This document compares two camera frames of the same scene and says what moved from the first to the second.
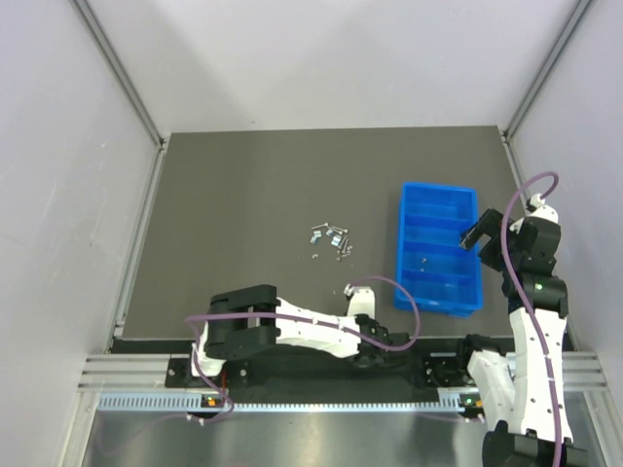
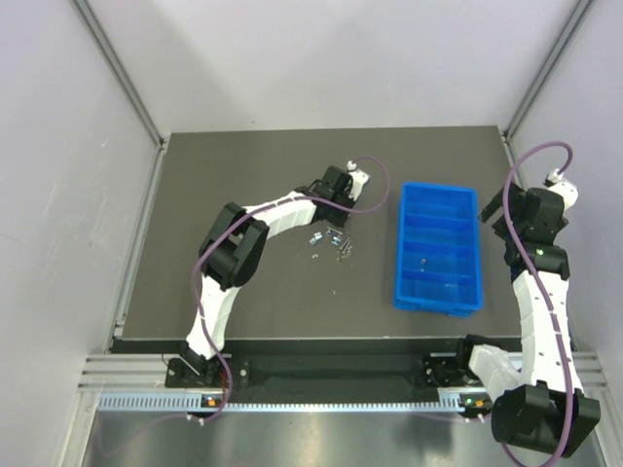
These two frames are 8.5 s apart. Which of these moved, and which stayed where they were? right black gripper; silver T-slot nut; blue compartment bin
Moved: right black gripper
Stayed: blue compartment bin; silver T-slot nut
